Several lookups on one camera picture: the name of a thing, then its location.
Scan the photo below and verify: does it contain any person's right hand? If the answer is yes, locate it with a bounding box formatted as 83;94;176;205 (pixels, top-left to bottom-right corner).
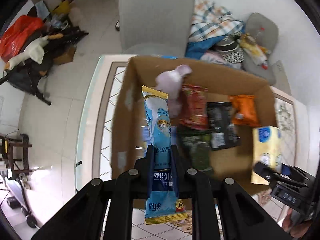
282;209;312;239

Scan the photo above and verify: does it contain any yellow tissue pack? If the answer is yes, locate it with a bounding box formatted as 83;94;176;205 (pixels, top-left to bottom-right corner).
251;125;283;185

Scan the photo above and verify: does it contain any small brown cardboard box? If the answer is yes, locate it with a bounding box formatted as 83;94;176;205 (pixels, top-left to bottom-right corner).
54;45;77;65

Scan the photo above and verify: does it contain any yellow bag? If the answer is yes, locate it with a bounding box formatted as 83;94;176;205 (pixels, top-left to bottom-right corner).
51;0;72;15

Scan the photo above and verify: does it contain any grey cushion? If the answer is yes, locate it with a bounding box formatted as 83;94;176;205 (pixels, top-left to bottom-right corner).
241;12;279;85

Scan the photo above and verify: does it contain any blue quilt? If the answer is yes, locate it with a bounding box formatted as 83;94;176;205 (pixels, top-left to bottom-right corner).
185;34;225;59

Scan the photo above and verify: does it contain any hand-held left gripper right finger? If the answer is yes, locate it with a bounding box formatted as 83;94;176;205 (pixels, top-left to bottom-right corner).
171;144;293;240

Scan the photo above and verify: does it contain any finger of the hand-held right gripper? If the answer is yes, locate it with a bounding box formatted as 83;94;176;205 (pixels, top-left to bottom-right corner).
254;162;284;182
281;164;315;188

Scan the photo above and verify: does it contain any black folded stroller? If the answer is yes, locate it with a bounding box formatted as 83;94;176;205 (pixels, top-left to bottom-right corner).
0;27;89;105

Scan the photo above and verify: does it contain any white goose plush toy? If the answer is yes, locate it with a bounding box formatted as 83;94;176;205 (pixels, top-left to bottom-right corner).
5;33;63;70

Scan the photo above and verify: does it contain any white scooter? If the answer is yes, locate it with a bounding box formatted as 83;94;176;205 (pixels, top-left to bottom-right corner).
0;172;40;229

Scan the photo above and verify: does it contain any dark wooden stand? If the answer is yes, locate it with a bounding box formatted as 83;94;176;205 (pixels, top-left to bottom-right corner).
0;134;33;180

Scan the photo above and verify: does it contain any pink cloth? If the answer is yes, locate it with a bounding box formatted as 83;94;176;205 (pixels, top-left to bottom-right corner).
200;51;242;69

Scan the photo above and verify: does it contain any black snack packet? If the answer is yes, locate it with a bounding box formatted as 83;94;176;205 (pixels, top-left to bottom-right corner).
206;101;242;151

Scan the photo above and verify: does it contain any red plastic bag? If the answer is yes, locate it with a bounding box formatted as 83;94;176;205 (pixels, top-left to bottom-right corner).
0;15;45;62

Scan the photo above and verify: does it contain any long light blue packet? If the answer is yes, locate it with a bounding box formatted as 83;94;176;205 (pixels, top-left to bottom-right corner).
142;85;188;225

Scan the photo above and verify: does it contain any green snack packet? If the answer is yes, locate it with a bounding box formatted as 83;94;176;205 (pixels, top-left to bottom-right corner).
178;126;214;175

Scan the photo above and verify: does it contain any plaid blanket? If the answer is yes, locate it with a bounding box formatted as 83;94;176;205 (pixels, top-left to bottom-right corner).
188;0;247;43

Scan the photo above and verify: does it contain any small black box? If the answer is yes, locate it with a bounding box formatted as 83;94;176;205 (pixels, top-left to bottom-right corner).
7;197;21;208

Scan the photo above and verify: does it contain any grey chair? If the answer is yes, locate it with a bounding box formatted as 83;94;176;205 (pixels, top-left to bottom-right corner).
118;0;195;58

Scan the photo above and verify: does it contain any light blue garment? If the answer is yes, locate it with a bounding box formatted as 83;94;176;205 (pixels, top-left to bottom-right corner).
35;0;52;18

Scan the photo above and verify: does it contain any red snack packet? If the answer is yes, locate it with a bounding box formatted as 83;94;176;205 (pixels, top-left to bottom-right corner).
179;84;209;130

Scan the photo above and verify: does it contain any black and white patterned bag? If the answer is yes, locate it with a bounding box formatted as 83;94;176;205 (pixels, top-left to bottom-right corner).
215;36;244;68

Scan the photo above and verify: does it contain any orange snack packet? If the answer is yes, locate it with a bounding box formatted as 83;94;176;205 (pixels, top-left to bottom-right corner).
228;94;262;127

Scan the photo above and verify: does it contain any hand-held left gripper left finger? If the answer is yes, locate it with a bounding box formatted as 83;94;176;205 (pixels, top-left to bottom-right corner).
31;144;155;240

